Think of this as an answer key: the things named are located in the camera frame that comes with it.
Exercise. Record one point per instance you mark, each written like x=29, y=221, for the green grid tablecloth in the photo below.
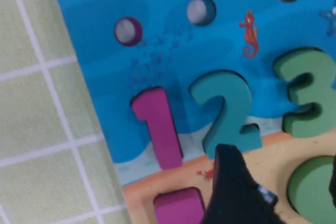
x=39, y=116

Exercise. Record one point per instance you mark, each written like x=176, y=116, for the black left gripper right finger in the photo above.
x=333, y=176

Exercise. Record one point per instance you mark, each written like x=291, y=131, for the magenta number one piece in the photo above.
x=157, y=124

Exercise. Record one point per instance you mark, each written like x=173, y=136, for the magenta rectangle piece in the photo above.
x=176, y=208

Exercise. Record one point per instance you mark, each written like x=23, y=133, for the teal number two piece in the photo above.
x=236, y=95

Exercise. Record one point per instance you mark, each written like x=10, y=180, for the green number three piece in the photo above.
x=302, y=64

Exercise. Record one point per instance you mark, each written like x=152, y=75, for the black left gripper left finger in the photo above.
x=231, y=195

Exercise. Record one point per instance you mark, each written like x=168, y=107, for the green circle piece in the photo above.
x=309, y=182

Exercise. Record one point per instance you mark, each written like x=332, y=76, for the colourful wooden puzzle board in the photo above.
x=105, y=6

